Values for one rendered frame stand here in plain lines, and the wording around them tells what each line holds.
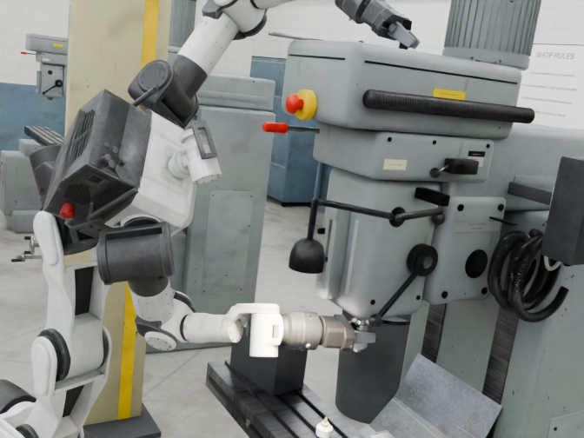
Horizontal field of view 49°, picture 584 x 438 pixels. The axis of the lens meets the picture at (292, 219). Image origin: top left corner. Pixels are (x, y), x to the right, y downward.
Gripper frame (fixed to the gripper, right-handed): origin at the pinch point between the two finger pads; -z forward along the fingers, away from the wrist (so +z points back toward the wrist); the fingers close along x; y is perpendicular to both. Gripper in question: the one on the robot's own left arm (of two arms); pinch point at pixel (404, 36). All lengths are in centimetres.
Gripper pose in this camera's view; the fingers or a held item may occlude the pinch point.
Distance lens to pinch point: 144.3
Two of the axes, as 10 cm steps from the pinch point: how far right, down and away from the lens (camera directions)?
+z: -6.5, -6.8, 3.2
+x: -5.4, 1.2, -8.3
